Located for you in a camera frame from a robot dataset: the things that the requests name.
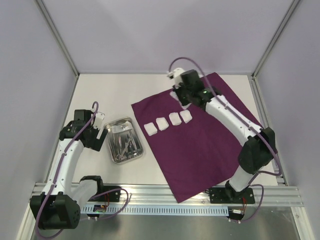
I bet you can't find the stainless steel tray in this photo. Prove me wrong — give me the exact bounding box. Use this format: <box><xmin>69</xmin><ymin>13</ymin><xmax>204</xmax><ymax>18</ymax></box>
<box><xmin>103</xmin><ymin>117</ymin><xmax>144</xmax><ymax>165</ymax></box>

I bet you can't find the white gauze pad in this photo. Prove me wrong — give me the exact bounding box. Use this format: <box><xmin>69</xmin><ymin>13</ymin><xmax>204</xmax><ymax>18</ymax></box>
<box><xmin>169</xmin><ymin>112</ymin><xmax>182</xmax><ymax>126</ymax></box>
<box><xmin>156</xmin><ymin>117</ymin><xmax>169</xmax><ymax>131</ymax></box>
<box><xmin>144</xmin><ymin>122</ymin><xmax>158</xmax><ymax>136</ymax></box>
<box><xmin>179</xmin><ymin>109</ymin><xmax>193</xmax><ymax>124</ymax></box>

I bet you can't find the packaged blade pouch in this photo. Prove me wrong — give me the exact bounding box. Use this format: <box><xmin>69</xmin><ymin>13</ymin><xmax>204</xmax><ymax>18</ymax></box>
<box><xmin>111</xmin><ymin>121</ymin><xmax>133</xmax><ymax>134</ymax></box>
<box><xmin>169</xmin><ymin>89</ymin><xmax>191</xmax><ymax>110</ymax></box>

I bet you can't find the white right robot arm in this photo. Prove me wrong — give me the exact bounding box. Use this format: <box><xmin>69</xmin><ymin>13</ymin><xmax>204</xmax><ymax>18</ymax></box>
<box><xmin>167</xmin><ymin>68</ymin><xmax>276</xmax><ymax>203</ymax></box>

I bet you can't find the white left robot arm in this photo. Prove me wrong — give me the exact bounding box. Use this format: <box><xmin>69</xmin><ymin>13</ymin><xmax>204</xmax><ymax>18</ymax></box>
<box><xmin>29</xmin><ymin>107</ymin><xmax>108</xmax><ymax>230</ymax></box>

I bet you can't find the purple cloth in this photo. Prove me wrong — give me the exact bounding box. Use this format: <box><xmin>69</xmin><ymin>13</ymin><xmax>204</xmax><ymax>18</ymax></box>
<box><xmin>132</xmin><ymin>73</ymin><xmax>259</xmax><ymax>203</ymax></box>

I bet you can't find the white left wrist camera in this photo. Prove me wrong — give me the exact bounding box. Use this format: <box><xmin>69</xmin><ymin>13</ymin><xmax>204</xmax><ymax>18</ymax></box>
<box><xmin>91</xmin><ymin>111</ymin><xmax>105</xmax><ymax>130</ymax></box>

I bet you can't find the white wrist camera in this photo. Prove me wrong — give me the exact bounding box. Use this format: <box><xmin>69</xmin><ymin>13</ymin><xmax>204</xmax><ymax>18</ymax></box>
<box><xmin>91</xmin><ymin>111</ymin><xmax>105</xmax><ymax>130</ymax></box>
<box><xmin>167</xmin><ymin>67</ymin><xmax>185</xmax><ymax>85</ymax></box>

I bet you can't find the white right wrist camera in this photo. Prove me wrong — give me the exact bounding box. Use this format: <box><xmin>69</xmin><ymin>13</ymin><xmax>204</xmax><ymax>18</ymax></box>
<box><xmin>167</xmin><ymin>67</ymin><xmax>185</xmax><ymax>85</ymax></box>

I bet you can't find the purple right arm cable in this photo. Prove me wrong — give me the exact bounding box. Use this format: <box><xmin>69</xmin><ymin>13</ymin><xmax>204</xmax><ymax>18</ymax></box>
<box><xmin>168</xmin><ymin>57</ymin><xmax>284</xmax><ymax>178</ymax></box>

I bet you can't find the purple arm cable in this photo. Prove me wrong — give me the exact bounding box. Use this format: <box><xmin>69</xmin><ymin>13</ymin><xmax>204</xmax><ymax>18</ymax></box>
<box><xmin>168</xmin><ymin>57</ymin><xmax>284</xmax><ymax>178</ymax></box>
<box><xmin>34</xmin><ymin>101</ymin><xmax>99</xmax><ymax>238</ymax></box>

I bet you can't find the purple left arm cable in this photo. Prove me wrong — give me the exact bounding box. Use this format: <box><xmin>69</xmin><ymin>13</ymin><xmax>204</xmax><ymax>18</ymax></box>
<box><xmin>34</xmin><ymin>101</ymin><xmax>99</xmax><ymax>238</ymax></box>

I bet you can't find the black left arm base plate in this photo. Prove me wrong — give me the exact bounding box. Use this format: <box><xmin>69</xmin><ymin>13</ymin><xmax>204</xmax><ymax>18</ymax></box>
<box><xmin>88</xmin><ymin>185</ymin><xmax>124</xmax><ymax>203</ymax></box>

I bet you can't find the aluminium front rail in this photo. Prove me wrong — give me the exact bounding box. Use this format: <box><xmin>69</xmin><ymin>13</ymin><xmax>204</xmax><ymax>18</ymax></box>
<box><xmin>29</xmin><ymin>182</ymin><xmax>305</xmax><ymax>207</ymax></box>

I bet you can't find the aluminium rail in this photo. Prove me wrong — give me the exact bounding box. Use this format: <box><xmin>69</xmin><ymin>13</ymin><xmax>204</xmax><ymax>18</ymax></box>
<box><xmin>29</xmin><ymin>182</ymin><xmax>305</xmax><ymax>207</ymax></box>
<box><xmin>248</xmin><ymin>74</ymin><xmax>315</xmax><ymax>240</ymax></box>

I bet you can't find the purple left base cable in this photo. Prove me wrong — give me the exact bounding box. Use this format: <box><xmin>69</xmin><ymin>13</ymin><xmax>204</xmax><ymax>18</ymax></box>
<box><xmin>82</xmin><ymin>188</ymin><xmax>133</xmax><ymax>222</ymax></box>

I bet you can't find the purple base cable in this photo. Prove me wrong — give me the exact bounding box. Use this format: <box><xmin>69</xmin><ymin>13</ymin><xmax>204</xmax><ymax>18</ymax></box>
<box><xmin>226</xmin><ymin>184</ymin><xmax>265</xmax><ymax>225</ymax></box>
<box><xmin>82</xmin><ymin>188</ymin><xmax>133</xmax><ymax>222</ymax></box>

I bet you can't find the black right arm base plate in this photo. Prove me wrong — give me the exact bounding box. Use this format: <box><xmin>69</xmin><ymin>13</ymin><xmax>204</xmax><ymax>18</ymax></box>
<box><xmin>204</xmin><ymin>187</ymin><xmax>256</xmax><ymax>205</ymax></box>

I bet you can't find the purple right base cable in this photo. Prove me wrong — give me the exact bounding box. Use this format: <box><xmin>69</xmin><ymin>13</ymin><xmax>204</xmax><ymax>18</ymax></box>
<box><xmin>226</xmin><ymin>184</ymin><xmax>265</xmax><ymax>225</ymax></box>

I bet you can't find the white slotted cable duct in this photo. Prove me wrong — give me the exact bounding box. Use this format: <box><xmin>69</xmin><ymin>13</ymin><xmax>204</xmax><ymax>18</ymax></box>
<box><xmin>81</xmin><ymin>204</ymin><xmax>229</xmax><ymax>217</ymax></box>

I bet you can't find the aluminium left frame post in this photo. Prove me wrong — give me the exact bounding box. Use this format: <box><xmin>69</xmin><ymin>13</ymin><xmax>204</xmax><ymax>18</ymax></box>
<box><xmin>34</xmin><ymin>0</ymin><xmax>80</xmax><ymax>80</ymax></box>

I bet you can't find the aluminium frame post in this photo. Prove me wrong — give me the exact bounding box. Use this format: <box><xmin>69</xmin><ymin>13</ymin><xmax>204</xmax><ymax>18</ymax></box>
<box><xmin>34</xmin><ymin>0</ymin><xmax>80</xmax><ymax>80</ymax></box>
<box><xmin>251</xmin><ymin>0</ymin><xmax>302</xmax><ymax>79</ymax></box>

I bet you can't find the aluminium right frame post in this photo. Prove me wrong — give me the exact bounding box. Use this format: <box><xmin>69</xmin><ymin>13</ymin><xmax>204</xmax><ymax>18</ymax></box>
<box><xmin>251</xmin><ymin>0</ymin><xmax>302</xmax><ymax>79</ymax></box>

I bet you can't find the aluminium right side rail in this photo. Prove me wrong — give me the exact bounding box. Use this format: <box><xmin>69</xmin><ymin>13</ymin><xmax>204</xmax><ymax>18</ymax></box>
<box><xmin>248</xmin><ymin>74</ymin><xmax>315</xmax><ymax>240</ymax></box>

